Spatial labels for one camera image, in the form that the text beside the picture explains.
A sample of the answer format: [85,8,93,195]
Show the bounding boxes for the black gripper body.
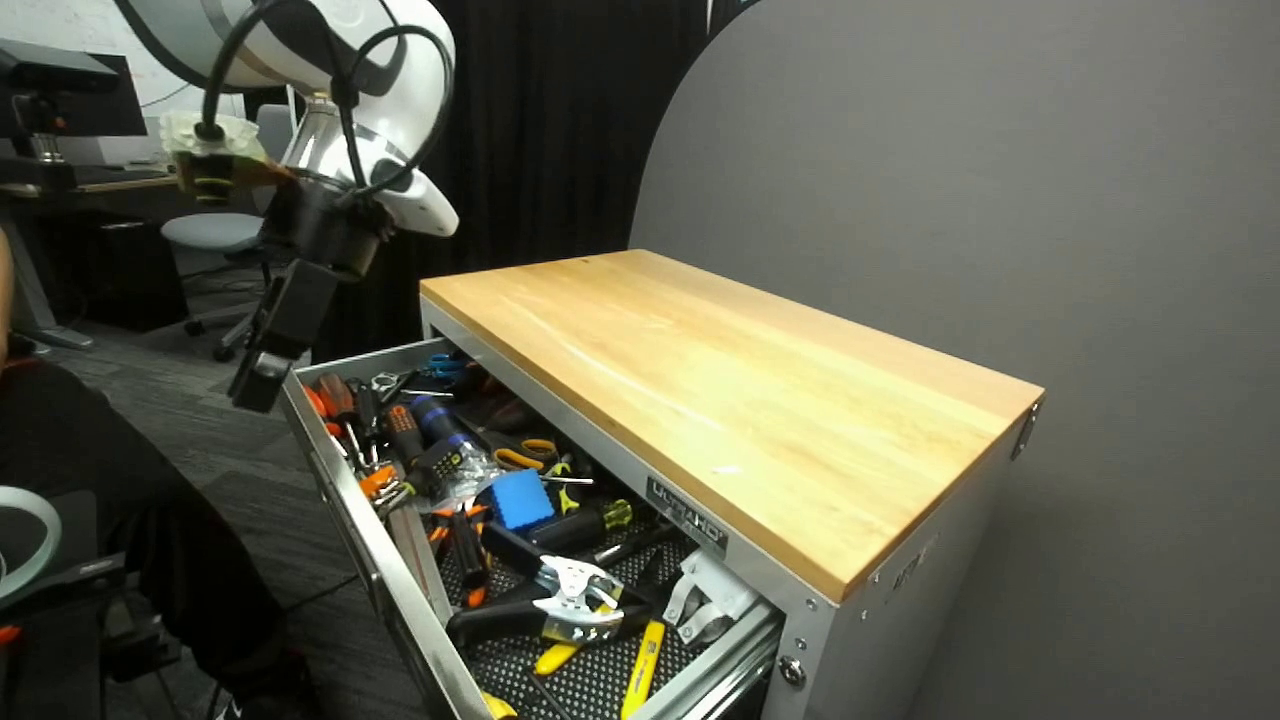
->
[257,174,400,360]

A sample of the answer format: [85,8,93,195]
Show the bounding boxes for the grey tool drawer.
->
[269,330,784,720]

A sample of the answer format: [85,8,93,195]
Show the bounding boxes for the stubby black yellow screwdriver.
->
[404,445,464,498]

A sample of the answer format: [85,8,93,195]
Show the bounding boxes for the black mesh drawer liner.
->
[456,623,701,720]

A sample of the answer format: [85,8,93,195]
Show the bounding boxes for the grey office chair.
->
[156,99,310,364]

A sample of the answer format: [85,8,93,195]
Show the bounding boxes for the black under-desk cabinet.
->
[65,210,192,335]

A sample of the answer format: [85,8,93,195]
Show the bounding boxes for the clear plastic bag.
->
[434,427,510,510]

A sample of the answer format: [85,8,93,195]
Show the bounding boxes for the brown desk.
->
[0,157,259,350]

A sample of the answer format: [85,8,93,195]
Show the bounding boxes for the white curved tube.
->
[0,480,67,603]

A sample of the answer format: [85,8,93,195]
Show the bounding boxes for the blue box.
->
[488,466,561,535]

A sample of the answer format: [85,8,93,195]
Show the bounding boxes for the black monitor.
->
[0,31,152,143]

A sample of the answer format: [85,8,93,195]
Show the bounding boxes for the grey cabinet with wood top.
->
[415,242,1050,720]

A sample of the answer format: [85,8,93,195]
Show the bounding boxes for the grey backdrop panel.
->
[628,0,1280,720]

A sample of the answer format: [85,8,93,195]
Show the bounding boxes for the red black handled screwdriver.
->
[300,373,372,463]

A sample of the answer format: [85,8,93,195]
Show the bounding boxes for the yellow wrist camera mount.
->
[166,125,290,198]

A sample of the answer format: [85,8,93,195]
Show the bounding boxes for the blue handled scissors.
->
[420,342,477,385]

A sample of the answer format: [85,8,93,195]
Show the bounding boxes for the blue handled screwdriver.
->
[404,386,490,471]

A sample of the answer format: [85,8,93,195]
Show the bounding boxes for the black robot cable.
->
[192,0,460,202]

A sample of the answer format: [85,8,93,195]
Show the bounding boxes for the yellow handled scissors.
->
[488,431,565,477]

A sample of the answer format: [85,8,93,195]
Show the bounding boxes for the yellow handled tool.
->
[616,616,670,720]

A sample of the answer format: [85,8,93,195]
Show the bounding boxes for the silver metal bracket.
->
[661,548,772,651]

